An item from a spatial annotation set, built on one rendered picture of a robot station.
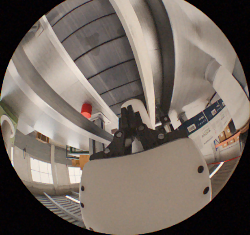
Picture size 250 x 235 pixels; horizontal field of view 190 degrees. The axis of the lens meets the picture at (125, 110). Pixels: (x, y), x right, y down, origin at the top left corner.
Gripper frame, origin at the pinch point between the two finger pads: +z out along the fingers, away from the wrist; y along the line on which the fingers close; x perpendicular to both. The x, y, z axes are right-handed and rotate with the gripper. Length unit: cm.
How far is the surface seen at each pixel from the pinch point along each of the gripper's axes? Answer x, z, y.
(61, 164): -290, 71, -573
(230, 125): -30, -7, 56
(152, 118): -5.8, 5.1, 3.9
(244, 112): -1.9, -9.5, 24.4
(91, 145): -9.3, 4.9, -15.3
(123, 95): 1.3, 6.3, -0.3
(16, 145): 39, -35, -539
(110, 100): 1.4, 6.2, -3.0
